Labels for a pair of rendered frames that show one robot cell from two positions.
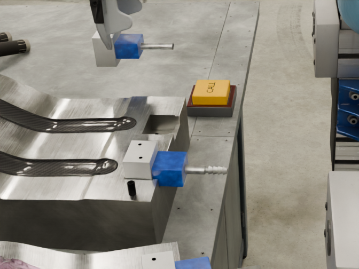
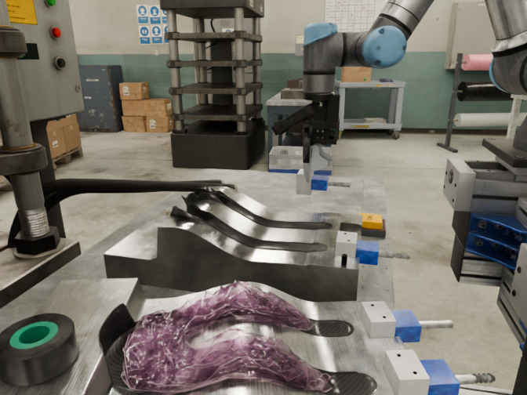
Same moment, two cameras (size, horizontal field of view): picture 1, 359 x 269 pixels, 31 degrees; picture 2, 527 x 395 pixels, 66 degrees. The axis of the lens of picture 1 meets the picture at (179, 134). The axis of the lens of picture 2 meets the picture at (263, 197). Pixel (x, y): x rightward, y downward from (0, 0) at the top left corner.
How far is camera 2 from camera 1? 0.24 m
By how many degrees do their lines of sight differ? 14
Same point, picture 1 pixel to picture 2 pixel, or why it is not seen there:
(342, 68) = (474, 205)
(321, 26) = (463, 174)
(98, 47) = (300, 180)
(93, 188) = (313, 258)
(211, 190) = (383, 278)
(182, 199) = (363, 282)
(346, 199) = not seen: outside the picture
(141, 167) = (350, 247)
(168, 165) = (367, 248)
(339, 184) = not seen: outside the picture
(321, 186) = not seen: hidden behind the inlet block
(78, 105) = (287, 215)
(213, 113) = (372, 233)
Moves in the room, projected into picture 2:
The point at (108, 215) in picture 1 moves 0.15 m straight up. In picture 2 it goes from (324, 278) to (328, 197)
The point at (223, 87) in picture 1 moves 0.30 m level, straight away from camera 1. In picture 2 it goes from (378, 218) to (363, 183)
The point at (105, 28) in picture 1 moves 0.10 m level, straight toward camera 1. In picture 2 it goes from (309, 166) to (318, 178)
